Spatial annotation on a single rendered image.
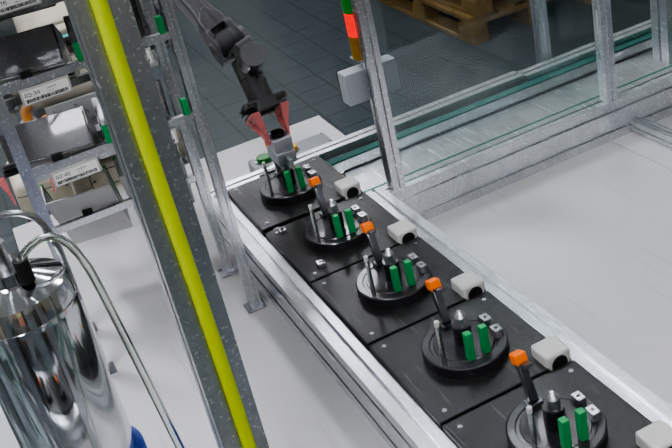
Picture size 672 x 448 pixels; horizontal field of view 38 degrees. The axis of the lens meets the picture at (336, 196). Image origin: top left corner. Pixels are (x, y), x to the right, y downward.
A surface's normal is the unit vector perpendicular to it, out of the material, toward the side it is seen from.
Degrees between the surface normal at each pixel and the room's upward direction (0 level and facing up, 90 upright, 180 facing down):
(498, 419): 0
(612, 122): 90
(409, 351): 0
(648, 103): 90
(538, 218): 0
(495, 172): 90
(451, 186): 90
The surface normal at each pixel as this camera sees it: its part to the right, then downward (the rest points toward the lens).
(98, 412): 0.81, 0.12
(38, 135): 0.14, 0.01
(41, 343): 0.54, 0.30
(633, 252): -0.20, -0.86
